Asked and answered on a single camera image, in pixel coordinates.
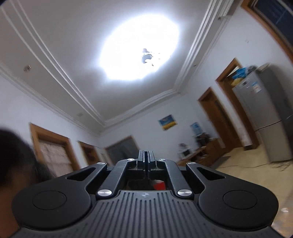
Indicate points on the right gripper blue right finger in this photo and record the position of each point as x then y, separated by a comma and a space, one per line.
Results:
151, 161

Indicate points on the white microwave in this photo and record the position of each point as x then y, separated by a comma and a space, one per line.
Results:
185, 153

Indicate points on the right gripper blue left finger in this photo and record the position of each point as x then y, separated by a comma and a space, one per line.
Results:
141, 161

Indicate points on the person's dark-haired head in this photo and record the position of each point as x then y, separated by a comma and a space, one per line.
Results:
18, 162

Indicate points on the framed wall picture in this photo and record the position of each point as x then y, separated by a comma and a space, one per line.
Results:
167, 122

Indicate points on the ceiling light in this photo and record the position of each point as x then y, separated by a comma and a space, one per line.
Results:
138, 47

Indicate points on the red wooden chair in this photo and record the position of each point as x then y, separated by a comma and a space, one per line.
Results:
158, 185

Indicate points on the silver refrigerator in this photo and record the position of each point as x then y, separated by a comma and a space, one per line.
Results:
267, 106

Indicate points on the wooden sideboard cabinet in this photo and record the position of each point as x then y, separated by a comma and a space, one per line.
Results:
206, 155

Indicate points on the blue water dispenser bottle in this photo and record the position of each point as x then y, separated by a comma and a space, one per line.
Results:
196, 129

